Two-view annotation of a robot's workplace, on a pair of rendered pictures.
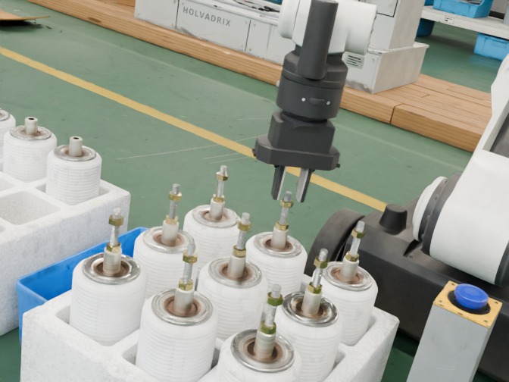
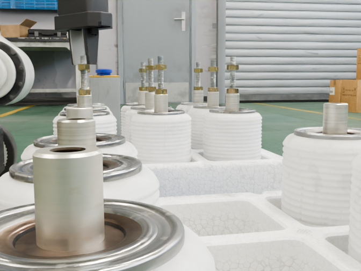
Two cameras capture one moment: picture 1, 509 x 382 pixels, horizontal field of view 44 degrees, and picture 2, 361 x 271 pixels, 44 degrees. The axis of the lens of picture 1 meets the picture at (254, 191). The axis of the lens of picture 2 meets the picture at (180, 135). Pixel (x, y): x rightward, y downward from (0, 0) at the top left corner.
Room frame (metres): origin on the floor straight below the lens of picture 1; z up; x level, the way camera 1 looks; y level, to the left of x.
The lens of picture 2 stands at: (1.24, 0.68, 0.30)
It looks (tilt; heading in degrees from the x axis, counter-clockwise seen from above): 7 degrees down; 231
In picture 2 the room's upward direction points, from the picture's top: straight up
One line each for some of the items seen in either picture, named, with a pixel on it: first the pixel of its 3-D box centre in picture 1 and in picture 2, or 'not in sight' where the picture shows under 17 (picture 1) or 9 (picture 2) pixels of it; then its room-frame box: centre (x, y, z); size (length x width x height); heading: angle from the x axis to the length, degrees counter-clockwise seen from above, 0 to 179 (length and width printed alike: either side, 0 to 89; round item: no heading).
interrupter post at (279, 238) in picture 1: (279, 237); not in sight; (0.87, -0.05, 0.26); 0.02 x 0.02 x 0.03
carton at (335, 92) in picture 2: not in sight; (347, 94); (-2.97, -1.78, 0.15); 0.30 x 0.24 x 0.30; 148
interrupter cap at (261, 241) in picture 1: (277, 245); (85, 109); (0.87, -0.05, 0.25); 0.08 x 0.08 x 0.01
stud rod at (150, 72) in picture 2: (241, 239); (150, 79); (0.76, 0.00, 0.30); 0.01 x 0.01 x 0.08
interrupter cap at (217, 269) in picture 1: (235, 273); (151, 108); (0.76, 0.00, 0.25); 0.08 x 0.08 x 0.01
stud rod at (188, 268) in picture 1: (187, 271); (213, 80); (0.66, 0.06, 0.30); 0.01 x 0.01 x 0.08
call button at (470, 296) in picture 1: (469, 298); (103, 73); (0.69, -0.29, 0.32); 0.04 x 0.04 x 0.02
